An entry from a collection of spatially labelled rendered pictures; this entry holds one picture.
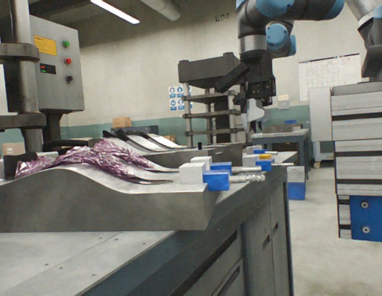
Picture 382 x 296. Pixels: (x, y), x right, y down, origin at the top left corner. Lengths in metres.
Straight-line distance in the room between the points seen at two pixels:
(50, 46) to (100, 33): 8.02
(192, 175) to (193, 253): 0.19
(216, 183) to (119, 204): 0.15
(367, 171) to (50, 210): 0.50
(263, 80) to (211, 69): 4.09
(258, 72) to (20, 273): 0.70
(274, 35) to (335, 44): 6.33
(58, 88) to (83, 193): 1.10
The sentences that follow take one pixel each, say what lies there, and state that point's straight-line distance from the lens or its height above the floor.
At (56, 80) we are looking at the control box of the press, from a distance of 1.55.
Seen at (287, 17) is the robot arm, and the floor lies 1.19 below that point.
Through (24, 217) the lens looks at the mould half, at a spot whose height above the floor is 0.82.
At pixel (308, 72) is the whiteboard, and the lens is 7.32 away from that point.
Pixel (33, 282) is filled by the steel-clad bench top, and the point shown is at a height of 0.80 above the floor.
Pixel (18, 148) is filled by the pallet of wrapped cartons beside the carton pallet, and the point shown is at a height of 0.85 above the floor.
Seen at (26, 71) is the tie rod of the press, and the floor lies 1.19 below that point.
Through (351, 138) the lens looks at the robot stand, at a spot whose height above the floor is 0.91.
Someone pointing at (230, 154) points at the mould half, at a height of 0.86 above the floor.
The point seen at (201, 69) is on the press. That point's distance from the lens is 4.98.
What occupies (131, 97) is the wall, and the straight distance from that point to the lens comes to 8.69.
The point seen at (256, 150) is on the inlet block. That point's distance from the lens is 1.25.
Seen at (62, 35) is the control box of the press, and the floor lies 1.42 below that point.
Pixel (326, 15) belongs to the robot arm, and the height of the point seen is 1.19.
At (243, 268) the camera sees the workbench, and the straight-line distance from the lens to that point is 0.97.
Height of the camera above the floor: 0.94
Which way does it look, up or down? 3 degrees down
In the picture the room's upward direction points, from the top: 4 degrees counter-clockwise
